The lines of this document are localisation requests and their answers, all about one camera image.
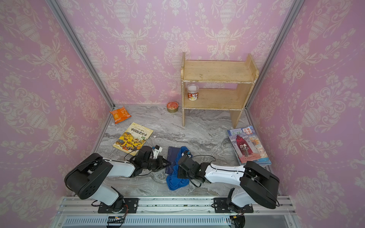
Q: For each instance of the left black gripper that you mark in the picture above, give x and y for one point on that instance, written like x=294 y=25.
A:
x=160 y=161

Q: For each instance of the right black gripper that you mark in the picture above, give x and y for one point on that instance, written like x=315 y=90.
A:
x=180 y=173

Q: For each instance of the dark blue book yellow label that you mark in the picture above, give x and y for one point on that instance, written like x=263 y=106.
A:
x=171 y=157

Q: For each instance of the yellow history picture book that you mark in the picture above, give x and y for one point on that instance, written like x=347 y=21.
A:
x=133 y=139

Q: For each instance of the Hamlet purple red book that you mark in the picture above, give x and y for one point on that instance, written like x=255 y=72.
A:
x=245 y=149

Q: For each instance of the colourful sunflower magazine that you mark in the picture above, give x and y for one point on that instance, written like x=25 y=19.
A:
x=251 y=134

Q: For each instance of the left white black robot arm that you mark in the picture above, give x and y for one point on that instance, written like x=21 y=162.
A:
x=86 y=180

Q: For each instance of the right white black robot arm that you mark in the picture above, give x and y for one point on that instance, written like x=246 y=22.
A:
x=253 y=183

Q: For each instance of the orange snack bag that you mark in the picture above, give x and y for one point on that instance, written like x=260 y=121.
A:
x=120 y=115

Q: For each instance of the white red cup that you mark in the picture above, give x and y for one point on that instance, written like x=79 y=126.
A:
x=193 y=92

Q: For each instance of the wooden two-tier shelf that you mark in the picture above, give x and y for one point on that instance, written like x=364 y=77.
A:
x=233 y=83

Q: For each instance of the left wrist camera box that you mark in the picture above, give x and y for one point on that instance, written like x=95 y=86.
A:
x=156 y=151

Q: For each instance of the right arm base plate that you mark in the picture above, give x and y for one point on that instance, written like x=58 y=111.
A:
x=225 y=205

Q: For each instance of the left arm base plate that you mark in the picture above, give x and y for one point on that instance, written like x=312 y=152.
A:
x=131 y=205

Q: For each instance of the aluminium front rail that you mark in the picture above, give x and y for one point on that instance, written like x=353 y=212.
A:
x=173 y=212

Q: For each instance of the left aluminium corner post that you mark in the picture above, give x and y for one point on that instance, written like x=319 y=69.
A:
x=75 y=42

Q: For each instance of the aluminium corner post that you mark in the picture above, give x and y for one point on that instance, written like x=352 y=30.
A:
x=75 y=42
x=283 y=31

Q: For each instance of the right aluminium corner post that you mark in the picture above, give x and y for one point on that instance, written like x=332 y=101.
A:
x=283 y=31

